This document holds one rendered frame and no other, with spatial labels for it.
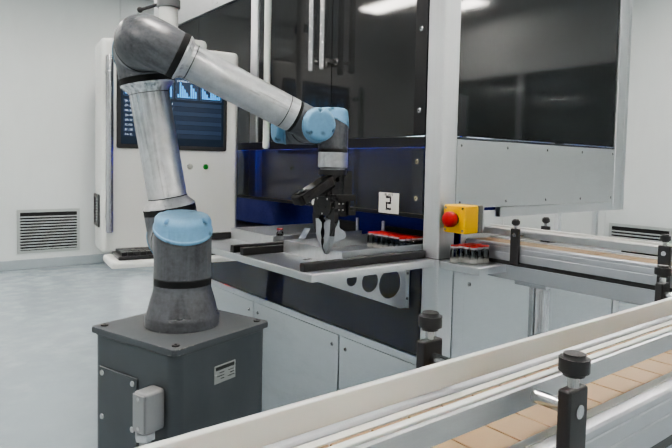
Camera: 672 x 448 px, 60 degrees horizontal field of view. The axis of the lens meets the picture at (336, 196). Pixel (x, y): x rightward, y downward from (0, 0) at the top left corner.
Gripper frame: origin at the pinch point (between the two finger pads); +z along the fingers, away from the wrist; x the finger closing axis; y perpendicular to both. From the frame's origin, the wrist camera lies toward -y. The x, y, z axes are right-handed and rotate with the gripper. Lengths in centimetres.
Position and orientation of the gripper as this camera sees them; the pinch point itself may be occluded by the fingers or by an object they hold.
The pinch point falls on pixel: (323, 249)
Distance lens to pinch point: 146.5
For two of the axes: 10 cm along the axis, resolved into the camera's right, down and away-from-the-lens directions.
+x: -6.1, -0.5, 7.9
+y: 7.9, -0.1, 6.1
